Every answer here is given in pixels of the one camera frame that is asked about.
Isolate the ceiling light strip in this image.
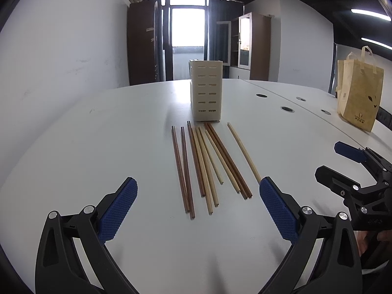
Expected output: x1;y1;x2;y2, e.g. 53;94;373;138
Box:
361;37;392;50
351;9;391;22

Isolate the cream plastic utensil holder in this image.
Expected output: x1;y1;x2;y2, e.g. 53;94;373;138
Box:
189;60;222;122

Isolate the dark brown chopstick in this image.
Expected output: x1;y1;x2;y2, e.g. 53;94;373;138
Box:
187;121;205;197
205;123;253;199
181;127;195;220
171;125;190;213
204;123;248;200

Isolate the light bamboo chopstick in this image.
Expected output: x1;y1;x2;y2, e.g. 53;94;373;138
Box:
197;127;219;207
227;122;261;183
191;127;213;215
205;130;240;194
201;129;223;184

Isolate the brown white glass cabinet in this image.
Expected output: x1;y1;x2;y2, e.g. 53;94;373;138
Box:
228;12;271;80

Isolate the person's right hand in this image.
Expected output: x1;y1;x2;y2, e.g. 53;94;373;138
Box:
355;230;392;256

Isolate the glass balcony door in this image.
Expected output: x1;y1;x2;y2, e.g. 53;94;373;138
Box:
156;0;209;81

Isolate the brown paper shopping bag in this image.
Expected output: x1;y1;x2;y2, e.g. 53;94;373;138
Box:
336;46;384;132

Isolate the dark blue curtain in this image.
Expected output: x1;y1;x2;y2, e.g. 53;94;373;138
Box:
205;0;243;78

